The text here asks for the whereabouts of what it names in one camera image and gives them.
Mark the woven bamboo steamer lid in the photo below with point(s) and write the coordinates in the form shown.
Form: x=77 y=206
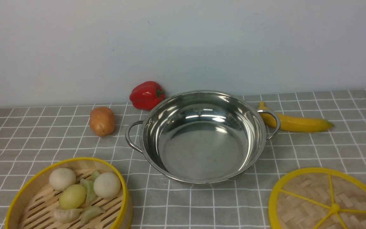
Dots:
x=317 y=198

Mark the yellow-rimmed bamboo steamer basket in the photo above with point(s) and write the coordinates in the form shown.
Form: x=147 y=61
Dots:
x=33 y=205

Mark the stainless steel pot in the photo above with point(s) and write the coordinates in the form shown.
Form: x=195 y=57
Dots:
x=203 y=136

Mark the red bell pepper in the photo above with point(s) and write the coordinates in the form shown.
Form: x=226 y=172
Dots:
x=147 y=95

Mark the brown potato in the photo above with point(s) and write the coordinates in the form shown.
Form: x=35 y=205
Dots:
x=102 y=121

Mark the white round bun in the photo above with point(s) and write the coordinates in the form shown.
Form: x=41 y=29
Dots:
x=107 y=185
x=62 y=178

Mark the yellow banana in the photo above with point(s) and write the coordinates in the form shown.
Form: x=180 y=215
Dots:
x=294 y=123

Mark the pale green dumpling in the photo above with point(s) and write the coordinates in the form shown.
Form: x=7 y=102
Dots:
x=88 y=185

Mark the yellow-green round bun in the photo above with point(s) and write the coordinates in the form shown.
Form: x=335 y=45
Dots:
x=72 y=197

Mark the white dumpling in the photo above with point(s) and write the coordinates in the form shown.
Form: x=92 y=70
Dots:
x=67 y=216

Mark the grey checked tablecloth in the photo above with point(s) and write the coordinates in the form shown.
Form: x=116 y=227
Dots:
x=33 y=138

